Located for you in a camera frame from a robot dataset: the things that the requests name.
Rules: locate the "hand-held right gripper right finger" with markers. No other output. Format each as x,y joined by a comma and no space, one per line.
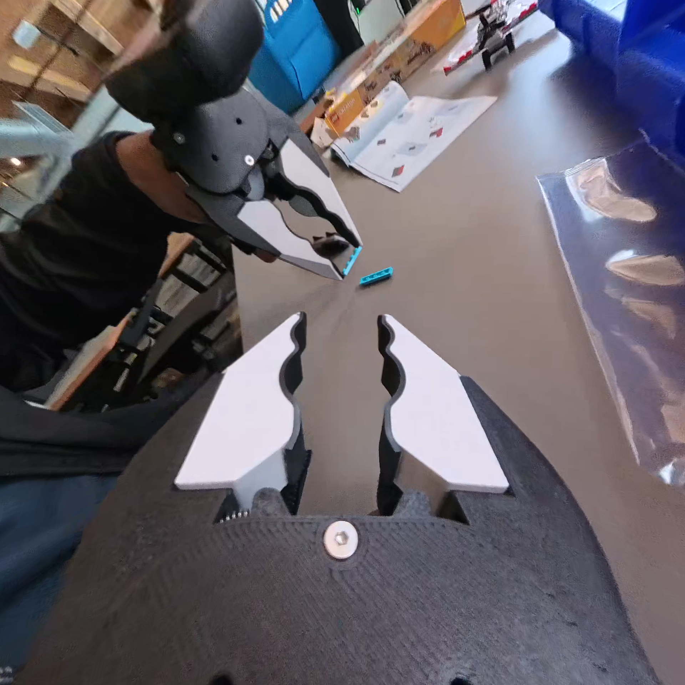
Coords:
444,423

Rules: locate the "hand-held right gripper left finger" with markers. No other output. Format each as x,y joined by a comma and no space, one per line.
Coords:
241,417

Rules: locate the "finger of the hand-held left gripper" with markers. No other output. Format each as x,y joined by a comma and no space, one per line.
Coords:
267,233
315,187

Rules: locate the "dark grey toy brick assembly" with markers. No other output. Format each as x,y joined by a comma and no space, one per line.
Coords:
332,246

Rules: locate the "light blue toy brick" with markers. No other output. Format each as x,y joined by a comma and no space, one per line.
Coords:
376,275
352,261

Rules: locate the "person's left forearm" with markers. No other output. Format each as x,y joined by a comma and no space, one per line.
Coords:
80,257

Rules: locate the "black office chair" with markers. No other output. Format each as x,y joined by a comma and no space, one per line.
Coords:
182,332

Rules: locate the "blue felt tote bag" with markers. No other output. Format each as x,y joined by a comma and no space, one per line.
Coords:
294,53

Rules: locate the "open instruction booklet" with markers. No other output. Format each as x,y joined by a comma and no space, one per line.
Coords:
417,134

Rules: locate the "yellow toy set box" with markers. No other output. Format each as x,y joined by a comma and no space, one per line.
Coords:
396,53

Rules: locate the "person's black jacket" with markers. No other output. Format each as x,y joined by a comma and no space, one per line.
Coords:
64,433

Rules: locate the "red white printed sheet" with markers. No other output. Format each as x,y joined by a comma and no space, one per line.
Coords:
465,56

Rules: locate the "clear plastic bag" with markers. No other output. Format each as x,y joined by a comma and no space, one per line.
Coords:
626,299

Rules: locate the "black toy vehicle model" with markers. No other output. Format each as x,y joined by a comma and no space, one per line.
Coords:
497,37

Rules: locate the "person's blue jeans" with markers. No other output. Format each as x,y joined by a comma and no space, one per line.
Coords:
37,551

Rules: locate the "blue plastic bin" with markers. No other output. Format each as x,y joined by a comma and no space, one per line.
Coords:
631,59

